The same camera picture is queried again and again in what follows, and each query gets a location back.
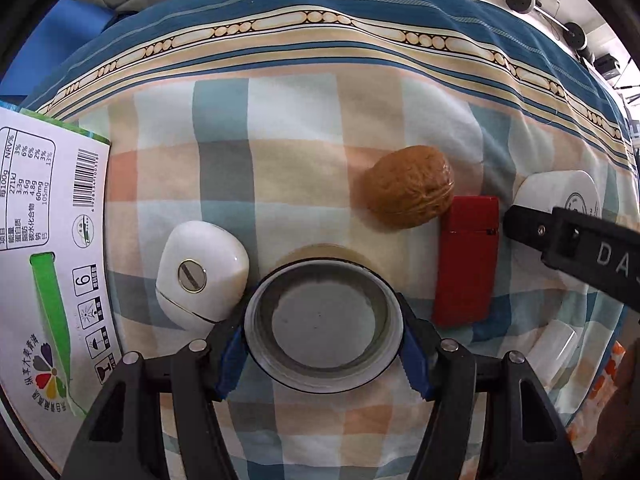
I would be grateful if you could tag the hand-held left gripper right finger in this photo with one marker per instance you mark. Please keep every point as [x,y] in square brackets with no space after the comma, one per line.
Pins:
[416,362]

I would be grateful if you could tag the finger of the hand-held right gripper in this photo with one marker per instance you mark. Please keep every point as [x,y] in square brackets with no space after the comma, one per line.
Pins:
[530,227]

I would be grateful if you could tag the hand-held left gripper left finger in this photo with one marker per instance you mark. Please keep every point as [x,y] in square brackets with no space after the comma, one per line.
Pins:
[229,362]

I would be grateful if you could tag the white round container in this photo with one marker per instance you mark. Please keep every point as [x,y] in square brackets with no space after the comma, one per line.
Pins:
[550,190]

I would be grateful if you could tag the red lighter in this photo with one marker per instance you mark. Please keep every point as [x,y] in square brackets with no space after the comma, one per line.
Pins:
[467,265]

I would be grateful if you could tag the white earbud case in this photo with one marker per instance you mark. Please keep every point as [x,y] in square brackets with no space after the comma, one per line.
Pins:
[200,275]

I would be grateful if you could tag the small clear plastic cup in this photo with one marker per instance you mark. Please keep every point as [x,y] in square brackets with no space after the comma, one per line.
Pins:
[552,352]

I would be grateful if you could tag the orange patterned cloth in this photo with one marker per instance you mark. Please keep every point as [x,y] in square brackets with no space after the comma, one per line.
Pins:
[607,375]

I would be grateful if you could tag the brown walnut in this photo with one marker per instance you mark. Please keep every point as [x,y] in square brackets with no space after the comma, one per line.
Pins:
[410,187]

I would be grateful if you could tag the black box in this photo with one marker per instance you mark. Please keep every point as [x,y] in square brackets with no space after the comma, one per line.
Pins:
[607,65]

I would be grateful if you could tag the white printed cardboard box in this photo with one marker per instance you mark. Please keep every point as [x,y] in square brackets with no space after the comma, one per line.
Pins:
[45,240]

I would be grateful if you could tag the checked striped blanket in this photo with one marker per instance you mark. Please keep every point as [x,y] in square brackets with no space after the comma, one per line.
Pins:
[300,120]

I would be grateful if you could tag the blue mat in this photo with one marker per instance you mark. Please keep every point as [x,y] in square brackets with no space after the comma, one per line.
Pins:
[65,45]

